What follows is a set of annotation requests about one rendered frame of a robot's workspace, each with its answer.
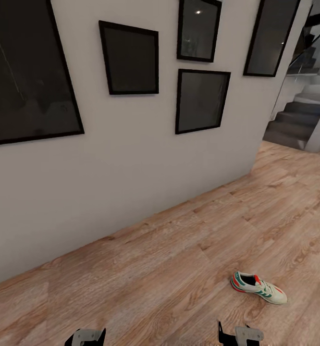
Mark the gym shoe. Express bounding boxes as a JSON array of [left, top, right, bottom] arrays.
[[231, 272, 288, 305]]

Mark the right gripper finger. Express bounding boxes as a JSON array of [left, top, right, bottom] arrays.
[[218, 321, 224, 343]]

